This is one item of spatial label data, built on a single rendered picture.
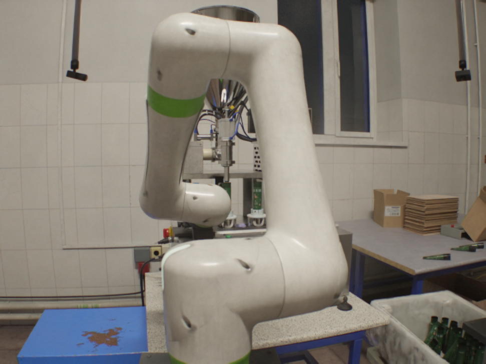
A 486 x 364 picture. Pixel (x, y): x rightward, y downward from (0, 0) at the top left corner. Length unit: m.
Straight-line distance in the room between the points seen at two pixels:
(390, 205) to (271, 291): 2.36
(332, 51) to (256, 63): 3.05
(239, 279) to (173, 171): 0.40
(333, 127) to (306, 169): 2.99
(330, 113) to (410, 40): 1.06
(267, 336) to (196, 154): 0.67
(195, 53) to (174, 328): 0.42
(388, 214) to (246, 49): 2.30
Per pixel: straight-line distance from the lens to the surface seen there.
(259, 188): 1.29
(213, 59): 0.64
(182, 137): 0.75
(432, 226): 2.70
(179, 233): 1.23
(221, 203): 0.92
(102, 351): 1.42
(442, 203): 2.73
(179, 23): 0.64
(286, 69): 0.65
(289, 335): 1.16
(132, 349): 1.41
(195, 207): 0.91
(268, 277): 0.50
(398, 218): 2.85
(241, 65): 0.66
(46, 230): 2.88
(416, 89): 3.71
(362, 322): 1.27
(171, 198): 0.89
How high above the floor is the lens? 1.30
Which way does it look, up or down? 5 degrees down
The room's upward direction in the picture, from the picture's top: straight up
